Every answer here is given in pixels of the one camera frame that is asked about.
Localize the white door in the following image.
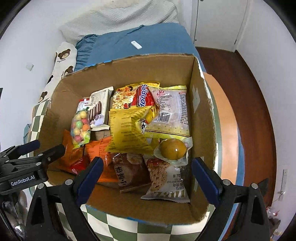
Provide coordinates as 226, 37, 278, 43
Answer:
194, 0, 248, 51

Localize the white quilted blanket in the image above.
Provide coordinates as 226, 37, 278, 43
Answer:
59, 1, 179, 45

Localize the light blue pillow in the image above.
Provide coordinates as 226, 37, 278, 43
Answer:
23, 124, 31, 144

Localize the Sedaap cheese buldak noodle pack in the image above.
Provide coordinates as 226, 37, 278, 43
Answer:
112, 82, 160, 109

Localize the Franzzi chocolate wafer pack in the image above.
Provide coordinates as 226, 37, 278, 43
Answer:
88, 86, 114, 132

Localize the clear yellow bread pack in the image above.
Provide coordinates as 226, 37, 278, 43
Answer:
144, 85, 190, 140

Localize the white remote control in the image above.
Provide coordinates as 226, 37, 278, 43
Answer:
130, 41, 142, 50

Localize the colourful candy ball bag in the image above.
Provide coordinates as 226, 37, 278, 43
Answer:
70, 108, 91, 149

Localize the wall socket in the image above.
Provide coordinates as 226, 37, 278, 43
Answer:
26, 63, 34, 71

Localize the brown cake snack pack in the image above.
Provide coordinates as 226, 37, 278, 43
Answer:
112, 153, 151, 193

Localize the orange snack packet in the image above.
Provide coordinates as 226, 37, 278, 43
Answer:
58, 130, 84, 173
85, 136, 119, 189

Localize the orange snack packet right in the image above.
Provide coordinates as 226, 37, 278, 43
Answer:
85, 136, 119, 189

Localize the vacuum packed braised egg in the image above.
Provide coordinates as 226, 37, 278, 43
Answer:
154, 137, 193, 167

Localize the orange snack packet left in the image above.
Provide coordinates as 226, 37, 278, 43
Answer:
58, 130, 84, 173

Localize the white oat cookie pack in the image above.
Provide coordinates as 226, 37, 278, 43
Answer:
141, 155, 190, 203

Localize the blue bed sheet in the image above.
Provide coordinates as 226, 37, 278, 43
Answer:
75, 23, 206, 72

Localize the red snack packet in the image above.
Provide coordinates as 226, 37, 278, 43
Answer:
69, 156, 90, 175

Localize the brown cardboard box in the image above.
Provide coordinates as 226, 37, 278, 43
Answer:
39, 54, 217, 225

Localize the yellow snack bag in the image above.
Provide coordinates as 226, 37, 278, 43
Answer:
106, 106, 160, 155

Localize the green white checkered cushion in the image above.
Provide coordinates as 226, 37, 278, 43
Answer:
23, 69, 241, 241

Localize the bear print pillow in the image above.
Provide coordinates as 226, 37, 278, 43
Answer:
38, 42, 77, 103

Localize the red white snack pack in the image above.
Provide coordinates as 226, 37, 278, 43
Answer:
76, 97, 90, 113

